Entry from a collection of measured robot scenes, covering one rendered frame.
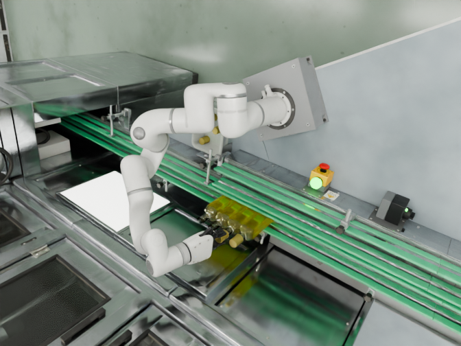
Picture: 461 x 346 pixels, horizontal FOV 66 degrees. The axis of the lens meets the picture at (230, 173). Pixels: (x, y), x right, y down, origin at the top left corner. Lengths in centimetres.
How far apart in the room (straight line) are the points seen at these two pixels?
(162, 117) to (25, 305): 76
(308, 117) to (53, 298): 107
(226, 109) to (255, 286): 68
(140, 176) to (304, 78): 66
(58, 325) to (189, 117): 77
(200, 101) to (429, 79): 72
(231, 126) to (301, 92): 32
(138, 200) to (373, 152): 85
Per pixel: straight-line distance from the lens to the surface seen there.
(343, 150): 143
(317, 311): 140
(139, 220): 127
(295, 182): 146
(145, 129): 118
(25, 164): 200
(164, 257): 119
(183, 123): 116
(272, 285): 143
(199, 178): 160
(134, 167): 121
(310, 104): 131
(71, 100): 201
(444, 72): 131
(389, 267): 135
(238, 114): 111
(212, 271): 138
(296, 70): 132
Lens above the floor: 204
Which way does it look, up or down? 48 degrees down
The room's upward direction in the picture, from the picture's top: 120 degrees counter-clockwise
